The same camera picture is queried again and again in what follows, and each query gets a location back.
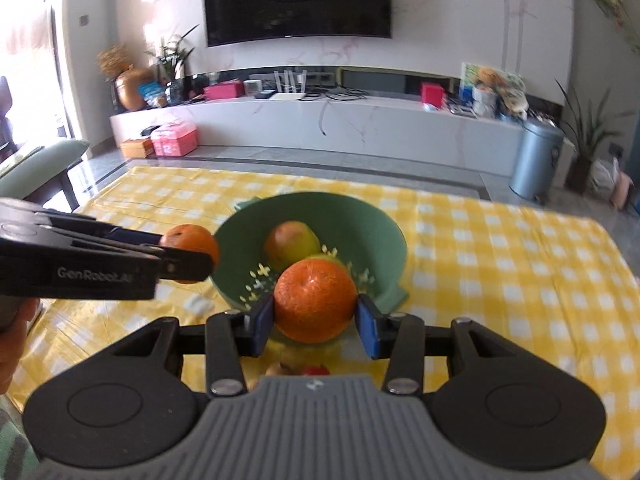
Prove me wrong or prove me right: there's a large orange persimmon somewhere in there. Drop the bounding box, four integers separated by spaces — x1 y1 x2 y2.
273 258 358 344

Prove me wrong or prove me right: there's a red cherry tomato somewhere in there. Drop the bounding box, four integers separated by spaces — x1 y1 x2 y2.
302 365 331 376

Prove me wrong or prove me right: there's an orange tangerine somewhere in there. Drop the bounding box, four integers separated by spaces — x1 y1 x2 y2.
160 224 220 284

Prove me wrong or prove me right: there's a reddish yellow apple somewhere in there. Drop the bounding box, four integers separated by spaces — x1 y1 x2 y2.
262 220 320 272

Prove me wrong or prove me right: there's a large yellow-green pear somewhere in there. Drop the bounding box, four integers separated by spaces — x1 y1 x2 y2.
309 252 349 272

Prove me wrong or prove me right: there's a person's left hand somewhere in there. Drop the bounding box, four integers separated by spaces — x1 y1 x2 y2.
0 298 40 394

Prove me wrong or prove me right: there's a green cushioned chair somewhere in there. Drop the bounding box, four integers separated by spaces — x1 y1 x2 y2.
1 139 89 210

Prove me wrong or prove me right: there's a green colander bowl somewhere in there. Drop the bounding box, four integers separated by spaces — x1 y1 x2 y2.
212 192 408 313

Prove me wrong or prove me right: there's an orange cardboard box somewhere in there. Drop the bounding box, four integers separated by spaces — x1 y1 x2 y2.
119 138 155 159

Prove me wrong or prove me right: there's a yellow checkered tablecloth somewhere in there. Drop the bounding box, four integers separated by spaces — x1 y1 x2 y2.
8 166 639 479

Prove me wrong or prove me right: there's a pink plastic storage box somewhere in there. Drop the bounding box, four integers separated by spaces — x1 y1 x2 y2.
151 122 198 157

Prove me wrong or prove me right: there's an orange ceramic vase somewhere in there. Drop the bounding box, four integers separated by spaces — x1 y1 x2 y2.
115 65 154 112

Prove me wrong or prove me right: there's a white marble tv cabinet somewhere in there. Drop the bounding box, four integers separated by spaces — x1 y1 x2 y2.
111 96 525 177

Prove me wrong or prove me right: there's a grey metal trash bin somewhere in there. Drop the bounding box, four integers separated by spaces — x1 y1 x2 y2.
510 119 565 202

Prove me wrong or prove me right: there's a green potted orchid plant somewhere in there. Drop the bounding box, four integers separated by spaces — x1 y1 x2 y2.
146 25 198 105

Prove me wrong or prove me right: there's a tall potted floor plant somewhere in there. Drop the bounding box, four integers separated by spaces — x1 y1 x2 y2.
556 81 636 195

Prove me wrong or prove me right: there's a pink flat box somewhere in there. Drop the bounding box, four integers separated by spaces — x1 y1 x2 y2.
203 80 245 101

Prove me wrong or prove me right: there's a red box on cabinet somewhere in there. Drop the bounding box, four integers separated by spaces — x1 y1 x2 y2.
421 82 447 110

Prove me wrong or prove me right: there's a white wifi router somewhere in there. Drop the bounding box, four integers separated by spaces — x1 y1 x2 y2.
271 70 307 101

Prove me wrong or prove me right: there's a white plastic bag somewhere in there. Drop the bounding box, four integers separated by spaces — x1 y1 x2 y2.
588 159 618 202

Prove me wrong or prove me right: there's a teddy bear in bag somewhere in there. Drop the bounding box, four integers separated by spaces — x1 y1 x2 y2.
472 66 506 118

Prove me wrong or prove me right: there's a pink small heater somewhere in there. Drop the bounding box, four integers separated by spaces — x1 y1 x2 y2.
610 171 634 210

